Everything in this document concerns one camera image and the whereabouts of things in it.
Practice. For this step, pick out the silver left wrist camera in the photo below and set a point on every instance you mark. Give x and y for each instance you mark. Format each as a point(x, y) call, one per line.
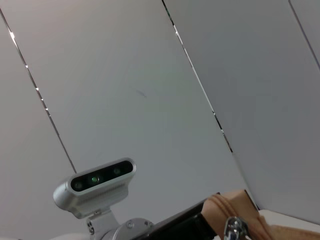
point(100, 178)

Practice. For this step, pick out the khaki canvas food bag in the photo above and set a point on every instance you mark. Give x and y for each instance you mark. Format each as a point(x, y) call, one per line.
point(225, 205)

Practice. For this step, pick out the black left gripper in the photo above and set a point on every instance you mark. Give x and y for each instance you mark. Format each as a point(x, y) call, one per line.
point(185, 225)

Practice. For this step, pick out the silver metal zipper pull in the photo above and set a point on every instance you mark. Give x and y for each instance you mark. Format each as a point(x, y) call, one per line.
point(235, 225)

